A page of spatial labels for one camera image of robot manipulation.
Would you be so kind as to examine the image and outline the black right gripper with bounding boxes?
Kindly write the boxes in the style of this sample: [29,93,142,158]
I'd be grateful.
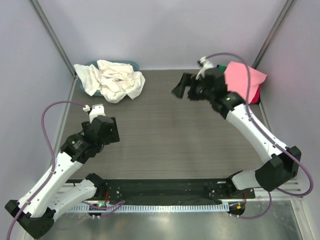
[173,72,215,102]

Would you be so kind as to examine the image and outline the pink t-shirt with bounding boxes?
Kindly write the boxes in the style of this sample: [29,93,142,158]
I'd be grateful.
[224,61,267,104]

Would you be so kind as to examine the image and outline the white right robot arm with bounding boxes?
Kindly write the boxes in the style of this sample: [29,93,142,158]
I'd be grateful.
[171,67,302,198]

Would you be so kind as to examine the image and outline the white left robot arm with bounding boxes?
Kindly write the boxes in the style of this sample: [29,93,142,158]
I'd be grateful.
[5,115,120,239]

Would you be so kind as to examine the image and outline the folded green t-shirt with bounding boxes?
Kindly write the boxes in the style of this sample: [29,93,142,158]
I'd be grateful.
[216,64,227,72]

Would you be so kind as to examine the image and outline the white crumpled t-shirt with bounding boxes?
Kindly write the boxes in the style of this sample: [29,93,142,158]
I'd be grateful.
[73,59,146,104]

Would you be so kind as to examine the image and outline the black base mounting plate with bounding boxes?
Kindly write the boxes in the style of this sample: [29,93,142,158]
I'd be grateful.
[90,178,256,206]

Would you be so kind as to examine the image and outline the folded magenta t-shirt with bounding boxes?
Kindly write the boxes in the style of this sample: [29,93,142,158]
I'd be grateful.
[248,84,262,105]

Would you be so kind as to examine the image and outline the slotted grey cable duct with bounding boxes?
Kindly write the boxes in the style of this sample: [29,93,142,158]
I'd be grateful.
[67,202,229,214]

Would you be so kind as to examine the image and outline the right aluminium corner post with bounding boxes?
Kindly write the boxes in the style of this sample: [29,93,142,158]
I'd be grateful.
[251,0,297,69]

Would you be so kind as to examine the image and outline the aluminium corner post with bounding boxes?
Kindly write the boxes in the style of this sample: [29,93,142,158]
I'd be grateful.
[29,0,77,79]
[251,0,297,69]

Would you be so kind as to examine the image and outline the left aluminium corner post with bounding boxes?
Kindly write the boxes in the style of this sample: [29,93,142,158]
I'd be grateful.
[29,0,77,79]

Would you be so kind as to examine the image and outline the aluminium frame rail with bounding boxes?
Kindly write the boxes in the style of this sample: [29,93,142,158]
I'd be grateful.
[254,180,302,201]

